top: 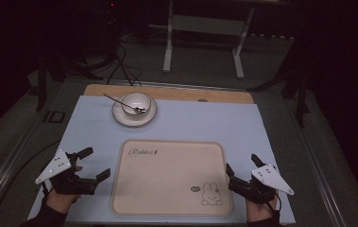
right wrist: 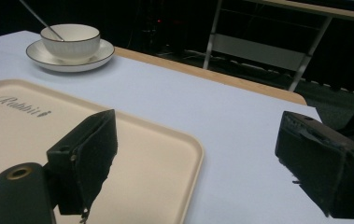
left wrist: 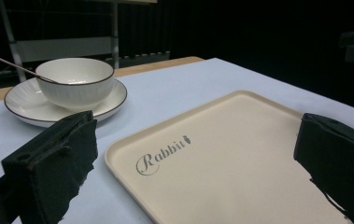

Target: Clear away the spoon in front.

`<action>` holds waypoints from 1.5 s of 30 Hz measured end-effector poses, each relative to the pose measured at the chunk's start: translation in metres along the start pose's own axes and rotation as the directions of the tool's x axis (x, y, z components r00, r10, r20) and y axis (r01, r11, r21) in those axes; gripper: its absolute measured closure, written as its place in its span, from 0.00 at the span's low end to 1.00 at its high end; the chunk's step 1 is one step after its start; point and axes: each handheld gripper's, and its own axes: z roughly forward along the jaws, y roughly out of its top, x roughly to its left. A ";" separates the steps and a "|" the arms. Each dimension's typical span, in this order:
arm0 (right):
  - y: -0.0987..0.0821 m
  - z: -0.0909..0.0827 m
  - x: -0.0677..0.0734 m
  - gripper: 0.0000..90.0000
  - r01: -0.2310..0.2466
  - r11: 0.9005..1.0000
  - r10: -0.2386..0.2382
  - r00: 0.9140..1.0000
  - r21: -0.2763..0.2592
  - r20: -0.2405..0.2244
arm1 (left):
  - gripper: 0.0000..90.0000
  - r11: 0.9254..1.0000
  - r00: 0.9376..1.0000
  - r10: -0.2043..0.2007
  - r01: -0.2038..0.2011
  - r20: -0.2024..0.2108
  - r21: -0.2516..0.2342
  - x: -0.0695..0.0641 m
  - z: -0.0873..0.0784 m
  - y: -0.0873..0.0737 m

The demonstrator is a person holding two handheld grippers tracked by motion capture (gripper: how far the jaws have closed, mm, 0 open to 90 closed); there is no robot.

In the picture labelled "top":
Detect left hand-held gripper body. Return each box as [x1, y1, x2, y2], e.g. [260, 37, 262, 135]
[34, 148, 99, 196]

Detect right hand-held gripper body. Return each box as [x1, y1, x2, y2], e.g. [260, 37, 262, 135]
[228, 164, 295, 205]

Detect person's left hand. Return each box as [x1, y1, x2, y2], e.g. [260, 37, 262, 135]
[44, 165, 84, 216]

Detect person's right hand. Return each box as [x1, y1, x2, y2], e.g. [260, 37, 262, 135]
[245, 194, 281, 223]

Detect black floor socket box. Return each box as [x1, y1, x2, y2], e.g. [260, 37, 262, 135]
[43, 110, 66, 124]

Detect white saucer plate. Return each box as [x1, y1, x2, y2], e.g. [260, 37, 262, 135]
[111, 94, 159, 129]

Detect light blue table mat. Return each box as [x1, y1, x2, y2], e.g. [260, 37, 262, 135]
[26, 95, 297, 226]

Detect metal spoon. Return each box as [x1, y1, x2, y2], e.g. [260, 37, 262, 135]
[102, 92, 147, 114]

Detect beige tray with rabbit print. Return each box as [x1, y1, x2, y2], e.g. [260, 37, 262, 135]
[110, 138, 234, 218]

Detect white bowl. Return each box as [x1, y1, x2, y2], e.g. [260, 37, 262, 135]
[120, 91, 153, 117]

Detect dark tripod stand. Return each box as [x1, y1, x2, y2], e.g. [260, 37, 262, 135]
[247, 60, 313, 129]

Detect dark device with red light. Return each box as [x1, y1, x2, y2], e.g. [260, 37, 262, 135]
[96, 0, 120, 62]

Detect white metal stand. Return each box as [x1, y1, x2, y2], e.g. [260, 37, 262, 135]
[162, 0, 257, 80]

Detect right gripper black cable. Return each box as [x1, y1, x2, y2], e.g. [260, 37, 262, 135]
[270, 192, 282, 214]

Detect black floor cable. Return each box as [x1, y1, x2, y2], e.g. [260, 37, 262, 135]
[0, 139, 61, 227]

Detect metal floor rail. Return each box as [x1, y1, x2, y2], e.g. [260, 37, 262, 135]
[288, 99, 349, 227]
[0, 118, 41, 219]

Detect black floor cables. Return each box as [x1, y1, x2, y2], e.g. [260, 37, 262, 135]
[105, 43, 144, 87]

